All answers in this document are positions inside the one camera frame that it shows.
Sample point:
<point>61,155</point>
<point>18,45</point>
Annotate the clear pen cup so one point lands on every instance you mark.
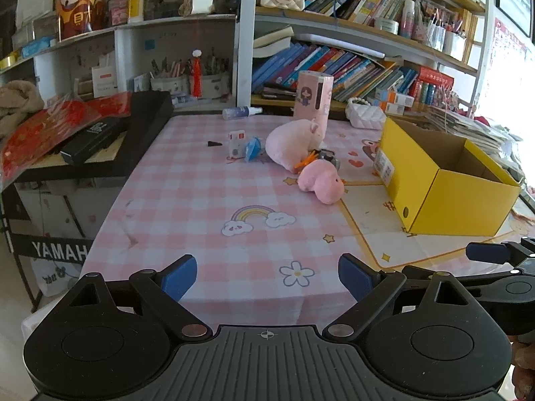
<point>435,35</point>

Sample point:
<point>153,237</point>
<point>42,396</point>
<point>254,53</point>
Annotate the stack of thick books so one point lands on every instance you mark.
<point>271,41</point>

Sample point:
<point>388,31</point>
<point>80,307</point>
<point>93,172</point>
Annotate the red decorations in plastic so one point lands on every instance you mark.
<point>41,129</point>

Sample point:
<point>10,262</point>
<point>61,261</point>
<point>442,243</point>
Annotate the stack of papers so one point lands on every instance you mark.
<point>472,129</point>

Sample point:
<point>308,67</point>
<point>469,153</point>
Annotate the small white red card box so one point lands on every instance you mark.
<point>237,142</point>

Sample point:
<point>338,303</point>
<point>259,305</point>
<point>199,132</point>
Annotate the row of colourful books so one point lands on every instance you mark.
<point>334,67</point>

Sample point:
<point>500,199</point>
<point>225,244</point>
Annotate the orange white small box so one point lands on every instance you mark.
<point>395,97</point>
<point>395,109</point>

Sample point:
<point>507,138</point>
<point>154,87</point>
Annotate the person's right hand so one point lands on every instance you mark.
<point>524,363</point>

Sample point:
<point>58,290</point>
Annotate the fortune god figurine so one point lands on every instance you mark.
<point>79,8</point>

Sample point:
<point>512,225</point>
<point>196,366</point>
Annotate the white round tin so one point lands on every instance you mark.
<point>386,26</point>

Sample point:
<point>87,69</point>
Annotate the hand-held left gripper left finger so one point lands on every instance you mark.
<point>182,277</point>

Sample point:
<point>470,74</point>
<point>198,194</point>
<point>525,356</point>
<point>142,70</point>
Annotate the white card red top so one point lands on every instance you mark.
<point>105,81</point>

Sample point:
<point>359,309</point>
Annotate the white pen cup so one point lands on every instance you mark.
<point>454,46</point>

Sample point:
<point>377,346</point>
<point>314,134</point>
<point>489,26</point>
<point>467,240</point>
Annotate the yellow cardboard box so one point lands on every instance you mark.
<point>459,204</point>

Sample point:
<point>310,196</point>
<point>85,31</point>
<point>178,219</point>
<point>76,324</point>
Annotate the large pink plush toy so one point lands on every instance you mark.
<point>288,142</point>

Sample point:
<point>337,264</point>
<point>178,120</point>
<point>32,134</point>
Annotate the small pink box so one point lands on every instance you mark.
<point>118,11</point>

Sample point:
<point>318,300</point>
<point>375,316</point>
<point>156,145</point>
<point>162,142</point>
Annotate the red paper sheet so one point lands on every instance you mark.
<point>110,104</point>

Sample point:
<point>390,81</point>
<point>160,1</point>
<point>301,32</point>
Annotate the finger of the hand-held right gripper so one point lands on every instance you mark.
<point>485,252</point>
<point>472,286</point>

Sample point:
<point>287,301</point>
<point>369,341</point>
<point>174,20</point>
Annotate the clear spray bottle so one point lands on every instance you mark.
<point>238,112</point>

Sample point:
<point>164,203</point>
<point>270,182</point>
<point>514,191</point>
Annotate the black notebooks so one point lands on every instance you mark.
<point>279,92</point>

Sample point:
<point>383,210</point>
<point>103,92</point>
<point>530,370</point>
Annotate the long black box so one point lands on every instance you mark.
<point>90,140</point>

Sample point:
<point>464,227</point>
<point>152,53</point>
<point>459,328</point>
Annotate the small metal trinket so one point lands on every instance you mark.
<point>328,156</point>

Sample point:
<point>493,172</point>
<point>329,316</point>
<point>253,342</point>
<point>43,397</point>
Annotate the small pink plush toy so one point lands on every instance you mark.
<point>322,179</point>

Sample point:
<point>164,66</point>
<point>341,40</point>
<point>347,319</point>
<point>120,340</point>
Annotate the white pink bottle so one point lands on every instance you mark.
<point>407,19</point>

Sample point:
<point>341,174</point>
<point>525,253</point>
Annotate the pink cylindrical case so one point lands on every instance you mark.
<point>309,100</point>

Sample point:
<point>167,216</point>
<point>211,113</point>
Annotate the beige towel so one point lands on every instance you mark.
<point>19,100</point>

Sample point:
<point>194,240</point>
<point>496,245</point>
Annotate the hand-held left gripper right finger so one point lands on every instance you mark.
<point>353,277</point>

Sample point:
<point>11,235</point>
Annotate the pink checked tablecloth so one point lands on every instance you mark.
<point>188,200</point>

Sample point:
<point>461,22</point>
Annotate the red tassel ornament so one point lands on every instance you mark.
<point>196,75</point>

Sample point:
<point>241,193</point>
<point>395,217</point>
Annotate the white pen holder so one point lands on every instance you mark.
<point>216,84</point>
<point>169,82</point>

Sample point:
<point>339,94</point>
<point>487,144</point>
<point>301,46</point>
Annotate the small black triangular piece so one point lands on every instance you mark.
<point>214,143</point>

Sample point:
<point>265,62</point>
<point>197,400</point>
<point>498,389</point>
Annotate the white quilted handbag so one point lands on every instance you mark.
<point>365,115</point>

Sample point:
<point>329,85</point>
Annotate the white bottle yellow label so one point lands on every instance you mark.
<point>135,6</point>

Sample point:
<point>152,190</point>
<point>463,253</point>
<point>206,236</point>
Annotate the black keyboard stand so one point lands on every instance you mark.
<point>25,248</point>

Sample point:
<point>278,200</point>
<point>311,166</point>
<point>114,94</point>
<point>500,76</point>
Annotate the black electronic keyboard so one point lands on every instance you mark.
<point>146,125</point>

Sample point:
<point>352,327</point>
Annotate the white bookshelf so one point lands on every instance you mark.
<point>244,50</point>

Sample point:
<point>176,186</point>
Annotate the blue small toy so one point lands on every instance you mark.
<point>253,148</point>

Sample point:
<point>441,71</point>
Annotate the dark jar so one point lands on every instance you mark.
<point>171,4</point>

